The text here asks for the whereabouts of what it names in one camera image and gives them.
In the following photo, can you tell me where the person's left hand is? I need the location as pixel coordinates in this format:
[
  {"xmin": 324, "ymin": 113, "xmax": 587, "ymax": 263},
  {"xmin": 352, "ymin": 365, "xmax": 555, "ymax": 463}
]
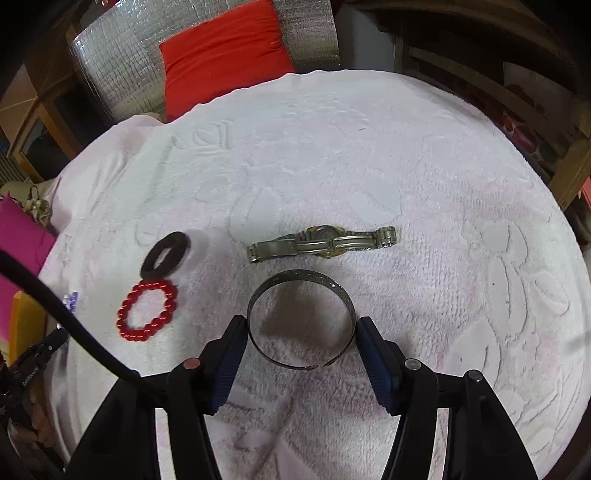
[{"xmin": 6, "ymin": 397, "xmax": 57, "ymax": 448}]

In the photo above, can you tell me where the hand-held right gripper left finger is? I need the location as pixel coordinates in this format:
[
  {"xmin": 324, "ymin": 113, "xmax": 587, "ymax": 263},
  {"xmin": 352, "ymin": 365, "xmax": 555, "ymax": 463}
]
[{"xmin": 69, "ymin": 315, "xmax": 250, "ymax": 480}]

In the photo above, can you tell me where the red bead bracelet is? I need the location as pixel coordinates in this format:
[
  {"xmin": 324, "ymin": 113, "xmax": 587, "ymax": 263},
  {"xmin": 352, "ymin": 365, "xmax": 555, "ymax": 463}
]
[{"xmin": 117, "ymin": 278, "xmax": 178, "ymax": 342}]

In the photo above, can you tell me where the orange cardboard box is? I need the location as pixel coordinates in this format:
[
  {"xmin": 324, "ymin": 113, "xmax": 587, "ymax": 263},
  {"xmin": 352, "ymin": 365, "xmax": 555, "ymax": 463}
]
[{"xmin": 9, "ymin": 291, "xmax": 49, "ymax": 365}]

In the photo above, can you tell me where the beige leather sofa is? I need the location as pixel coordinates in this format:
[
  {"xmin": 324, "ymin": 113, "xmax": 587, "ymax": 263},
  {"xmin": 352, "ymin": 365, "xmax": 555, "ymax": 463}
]
[{"xmin": 0, "ymin": 180, "xmax": 58, "ymax": 204}]

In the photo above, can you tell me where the pale pink embossed blanket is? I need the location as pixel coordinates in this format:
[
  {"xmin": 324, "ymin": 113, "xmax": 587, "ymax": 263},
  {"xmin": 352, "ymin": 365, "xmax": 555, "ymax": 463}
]
[{"xmin": 39, "ymin": 71, "xmax": 587, "ymax": 480}]

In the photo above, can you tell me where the magenta cushion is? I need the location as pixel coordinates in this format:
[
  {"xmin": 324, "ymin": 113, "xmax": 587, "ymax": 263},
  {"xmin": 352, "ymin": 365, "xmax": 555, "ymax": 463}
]
[{"xmin": 0, "ymin": 196, "xmax": 58, "ymax": 319}]

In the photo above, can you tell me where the silver and gold wristwatch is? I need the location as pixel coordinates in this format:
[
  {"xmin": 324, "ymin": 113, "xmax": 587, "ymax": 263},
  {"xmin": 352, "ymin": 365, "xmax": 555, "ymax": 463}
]
[{"xmin": 247, "ymin": 224, "xmax": 398, "ymax": 264}]

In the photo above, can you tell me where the black cable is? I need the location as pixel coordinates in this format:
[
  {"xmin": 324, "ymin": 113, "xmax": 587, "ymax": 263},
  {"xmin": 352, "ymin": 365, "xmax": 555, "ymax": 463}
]
[{"xmin": 0, "ymin": 249, "xmax": 141, "ymax": 384}]

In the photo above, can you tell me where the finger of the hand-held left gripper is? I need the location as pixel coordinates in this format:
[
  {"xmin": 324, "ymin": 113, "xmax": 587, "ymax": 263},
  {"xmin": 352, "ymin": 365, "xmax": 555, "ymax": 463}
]
[{"xmin": 28, "ymin": 329, "xmax": 70, "ymax": 370}]

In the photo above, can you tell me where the crumpled patterned cloth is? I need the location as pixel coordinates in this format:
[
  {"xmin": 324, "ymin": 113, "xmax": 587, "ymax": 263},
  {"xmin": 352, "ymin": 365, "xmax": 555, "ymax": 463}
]
[{"xmin": 18, "ymin": 185, "xmax": 51, "ymax": 227}]

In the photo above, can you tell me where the wooden cabinet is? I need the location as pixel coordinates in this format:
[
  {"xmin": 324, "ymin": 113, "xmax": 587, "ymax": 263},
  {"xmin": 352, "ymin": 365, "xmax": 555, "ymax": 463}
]
[{"xmin": 0, "ymin": 28, "xmax": 98, "ymax": 185}]

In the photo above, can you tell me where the dark wooden furniture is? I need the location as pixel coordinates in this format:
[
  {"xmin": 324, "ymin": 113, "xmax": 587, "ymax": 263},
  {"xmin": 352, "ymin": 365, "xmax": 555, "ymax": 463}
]
[{"xmin": 342, "ymin": 0, "xmax": 591, "ymax": 213}]

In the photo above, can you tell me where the black hair tie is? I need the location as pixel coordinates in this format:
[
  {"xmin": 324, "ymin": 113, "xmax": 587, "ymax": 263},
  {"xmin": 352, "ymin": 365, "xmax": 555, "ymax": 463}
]
[{"xmin": 141, "ymin": 232, "xmax": 192, "ymax": 281}]

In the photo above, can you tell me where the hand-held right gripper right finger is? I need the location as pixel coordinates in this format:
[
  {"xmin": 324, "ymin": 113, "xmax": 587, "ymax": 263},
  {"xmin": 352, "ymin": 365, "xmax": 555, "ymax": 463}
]
[{"xmin": 355, "ymin": 316, "xmax": 541, "ymax": 480}]

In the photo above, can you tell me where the silver cuff bangle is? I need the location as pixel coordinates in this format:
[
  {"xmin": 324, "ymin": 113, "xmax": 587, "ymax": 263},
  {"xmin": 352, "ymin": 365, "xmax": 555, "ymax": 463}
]
[{"xmin": 247, "ymin": 270, "xmax": 356, "ymax": 371}]

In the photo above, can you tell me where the red cushion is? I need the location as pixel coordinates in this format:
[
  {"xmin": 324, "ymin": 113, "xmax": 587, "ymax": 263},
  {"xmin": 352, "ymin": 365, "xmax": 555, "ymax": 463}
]
[{"xmin": 159, "ymin": 0, "xmax": 296, "ymax": 123}]

